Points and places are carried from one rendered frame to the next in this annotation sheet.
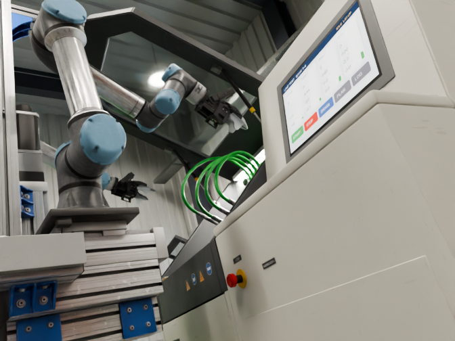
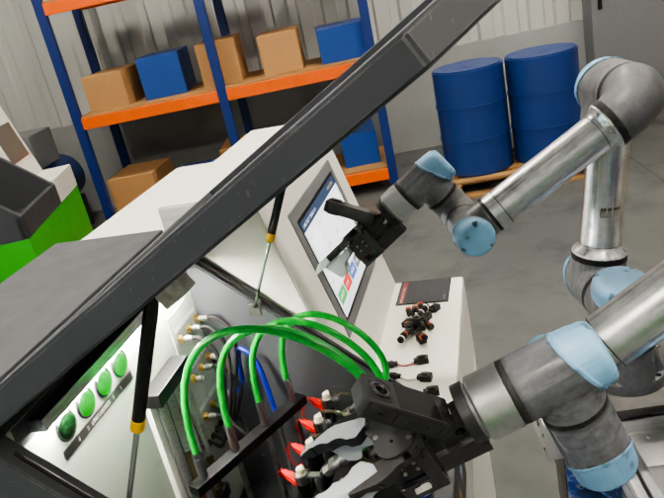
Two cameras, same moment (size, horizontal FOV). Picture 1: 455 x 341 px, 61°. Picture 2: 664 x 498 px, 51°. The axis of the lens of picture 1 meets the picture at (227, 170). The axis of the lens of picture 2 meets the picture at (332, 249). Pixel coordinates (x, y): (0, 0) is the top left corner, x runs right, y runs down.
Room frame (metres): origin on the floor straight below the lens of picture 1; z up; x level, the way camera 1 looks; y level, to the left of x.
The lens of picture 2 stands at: (2.23, 0.95, 1.95)
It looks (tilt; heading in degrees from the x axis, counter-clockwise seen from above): 21 degrees down; 228
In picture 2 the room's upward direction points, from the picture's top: 13 degrees counter-clockwise
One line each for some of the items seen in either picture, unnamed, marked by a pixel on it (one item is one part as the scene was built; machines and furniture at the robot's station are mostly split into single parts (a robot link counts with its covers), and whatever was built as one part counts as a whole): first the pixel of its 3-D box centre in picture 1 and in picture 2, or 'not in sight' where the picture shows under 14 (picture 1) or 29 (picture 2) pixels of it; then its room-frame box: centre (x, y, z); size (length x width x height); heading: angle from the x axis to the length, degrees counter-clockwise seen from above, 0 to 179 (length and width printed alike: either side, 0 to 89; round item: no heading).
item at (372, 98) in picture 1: (306, 182); (420, 338); (0.94, -0.18, 0.96); 0.70 x 0.22 x 0.03; 32
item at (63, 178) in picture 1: (78, 168); (622, 305); (0.98, 0.41, 1.20); 0.13 x 0.12 x 0.14; 45
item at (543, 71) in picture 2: not in sight; (509, 118); (-2.96, -2.18, 0.51); 1.20 x 0.85 x 1.02; 129
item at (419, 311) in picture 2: not in sight; (418, 319); (0.91, -0.20, 1.01); 0.23 x 0.11 x 0.06; 32
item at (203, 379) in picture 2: not in sight; (204, 366); (1.54, -0.29, 1.20); 0.13 x 0.03 x 0.31; 32
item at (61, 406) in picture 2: (258, 154); (122, 333); (1.75, -0.17, 1.43); 0.54 x 0.03 x 0.02; 32
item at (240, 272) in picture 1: (235, 279); not in sight; (1.08, 0.06, 0.80); 0.05 x 0.04 x 0.05; 32
